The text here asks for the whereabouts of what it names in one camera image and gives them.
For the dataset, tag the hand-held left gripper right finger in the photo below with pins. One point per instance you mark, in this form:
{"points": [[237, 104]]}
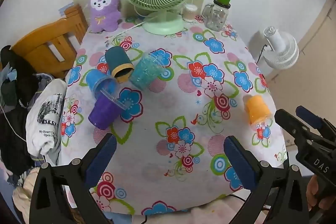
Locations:
{"points": [[237, 158]]}

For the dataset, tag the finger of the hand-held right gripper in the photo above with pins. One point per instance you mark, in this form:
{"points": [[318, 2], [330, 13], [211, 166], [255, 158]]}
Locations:
{"points": [[309, 116], [288, 121]]}

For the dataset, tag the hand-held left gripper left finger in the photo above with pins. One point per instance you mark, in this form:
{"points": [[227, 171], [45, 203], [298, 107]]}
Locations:
{"points": [[102, 155]]}

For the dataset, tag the orange cup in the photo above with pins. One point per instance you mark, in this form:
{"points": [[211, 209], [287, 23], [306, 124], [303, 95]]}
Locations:
{"points": [[256, 107]]}

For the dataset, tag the purple cup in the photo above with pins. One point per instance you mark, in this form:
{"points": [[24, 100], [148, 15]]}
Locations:
{"points": [[103, 112]]}

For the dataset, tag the blue cup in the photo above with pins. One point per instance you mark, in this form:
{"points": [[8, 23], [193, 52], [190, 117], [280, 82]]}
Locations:
{"points": [[95, 79]]}

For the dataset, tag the teal glitter cup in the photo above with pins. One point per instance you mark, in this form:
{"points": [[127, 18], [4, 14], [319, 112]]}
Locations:
{"points": [[145, 73]]}

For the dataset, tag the dark teal cup yellow rim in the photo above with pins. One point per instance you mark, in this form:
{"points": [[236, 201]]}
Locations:
{"points": [[118, 58]]}

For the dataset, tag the person's right hand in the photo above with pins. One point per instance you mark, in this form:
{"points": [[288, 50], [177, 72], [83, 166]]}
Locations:
{"points": [[312, 192]]}

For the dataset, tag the beige door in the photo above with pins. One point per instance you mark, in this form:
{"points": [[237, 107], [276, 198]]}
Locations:
{"points": [[319, 56]]}

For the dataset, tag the white printed t-shirt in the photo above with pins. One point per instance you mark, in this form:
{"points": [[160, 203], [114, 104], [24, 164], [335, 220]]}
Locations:
{"points": [[48, 113]]}

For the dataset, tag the white fan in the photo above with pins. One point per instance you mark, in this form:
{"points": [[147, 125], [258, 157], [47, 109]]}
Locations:
{"points": [[282, 52]]}

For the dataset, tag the floral tablecloth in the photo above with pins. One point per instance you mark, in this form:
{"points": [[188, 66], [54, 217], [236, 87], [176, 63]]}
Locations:
{"points": [[168, 113]]}

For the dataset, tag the cream cloth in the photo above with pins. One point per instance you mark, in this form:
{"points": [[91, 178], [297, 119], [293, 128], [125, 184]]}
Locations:
{"points": [[22, 197]]}

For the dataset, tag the dark clothing pile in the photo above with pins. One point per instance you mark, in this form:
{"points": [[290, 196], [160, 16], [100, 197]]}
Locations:
{"points": [[13, 82]]}

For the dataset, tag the wooden chair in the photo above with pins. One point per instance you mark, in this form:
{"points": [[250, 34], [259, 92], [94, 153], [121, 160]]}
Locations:
{"points": [[42, 43]]}

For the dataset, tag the glass jar mug green lid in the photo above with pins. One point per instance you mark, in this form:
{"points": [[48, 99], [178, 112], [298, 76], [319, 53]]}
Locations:
{"points": [[216, 15]]}

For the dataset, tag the purple plush toy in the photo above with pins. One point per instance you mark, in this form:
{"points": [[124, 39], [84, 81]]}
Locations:
{"points": [[103, 11]]}

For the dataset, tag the small white round container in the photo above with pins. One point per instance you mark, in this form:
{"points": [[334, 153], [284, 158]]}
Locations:
{"points": [[189, 12]]}

